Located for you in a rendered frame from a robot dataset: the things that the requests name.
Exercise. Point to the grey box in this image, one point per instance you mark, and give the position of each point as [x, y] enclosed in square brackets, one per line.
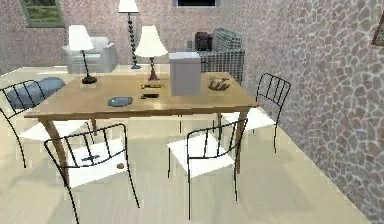
[185, 75]

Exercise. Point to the white table lamp black base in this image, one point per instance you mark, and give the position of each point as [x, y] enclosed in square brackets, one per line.
[80, 38]

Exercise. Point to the white table lamp brown stem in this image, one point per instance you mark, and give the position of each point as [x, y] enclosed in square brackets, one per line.
[150, 41]

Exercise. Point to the small brown round object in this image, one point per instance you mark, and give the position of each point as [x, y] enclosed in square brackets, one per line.
[120, 165]

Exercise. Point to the black and yellow flat object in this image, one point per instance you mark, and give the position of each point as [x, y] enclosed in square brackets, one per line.
[152, 86]

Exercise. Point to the dark framed window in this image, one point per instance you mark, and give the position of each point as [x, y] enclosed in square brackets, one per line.
[196, 3]

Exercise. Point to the window with green view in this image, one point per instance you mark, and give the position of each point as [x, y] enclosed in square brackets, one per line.
[42, 13]

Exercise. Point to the checked grey cushion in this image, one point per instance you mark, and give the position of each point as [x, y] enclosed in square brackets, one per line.
[227, 38]

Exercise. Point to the wooden dining table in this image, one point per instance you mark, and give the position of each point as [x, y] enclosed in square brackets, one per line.
[90, 96]

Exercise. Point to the brown bowl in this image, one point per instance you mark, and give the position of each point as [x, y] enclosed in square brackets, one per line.
[219, 84]

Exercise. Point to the framed wall picture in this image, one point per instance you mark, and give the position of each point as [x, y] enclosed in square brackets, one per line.
[379, 33]

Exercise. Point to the white floor lamp black beaded pole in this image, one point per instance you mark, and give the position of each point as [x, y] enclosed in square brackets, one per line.
[129, 6]

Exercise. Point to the small black object on seat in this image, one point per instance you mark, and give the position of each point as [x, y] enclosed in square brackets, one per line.
[90, 158]

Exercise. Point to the blue floor cushion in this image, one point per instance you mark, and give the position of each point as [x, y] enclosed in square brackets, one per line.
[36, 90]

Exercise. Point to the checked grey sofa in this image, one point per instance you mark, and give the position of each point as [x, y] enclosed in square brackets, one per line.
[223, 60]

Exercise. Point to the dark brown cushion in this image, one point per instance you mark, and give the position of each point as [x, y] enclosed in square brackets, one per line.
[203, 41]

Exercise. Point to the pale grey armchair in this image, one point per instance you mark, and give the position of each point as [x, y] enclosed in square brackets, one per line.
[100, 56]

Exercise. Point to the blue round plate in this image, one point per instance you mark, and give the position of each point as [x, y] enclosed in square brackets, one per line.
[120, 101]

